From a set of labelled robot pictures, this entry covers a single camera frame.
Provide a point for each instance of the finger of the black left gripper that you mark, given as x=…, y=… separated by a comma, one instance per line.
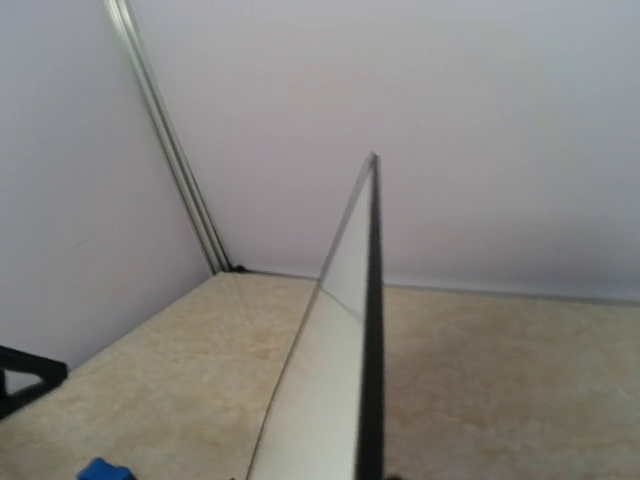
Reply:
x=26, y=377

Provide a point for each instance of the blue whiteboard eraser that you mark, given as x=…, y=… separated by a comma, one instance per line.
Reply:
x=100, y=469

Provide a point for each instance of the white whiteboard with black frame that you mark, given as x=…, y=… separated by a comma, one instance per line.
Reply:
x=325, y=418

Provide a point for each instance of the left aluminium frame post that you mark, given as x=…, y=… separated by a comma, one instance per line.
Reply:
x=184, y=179

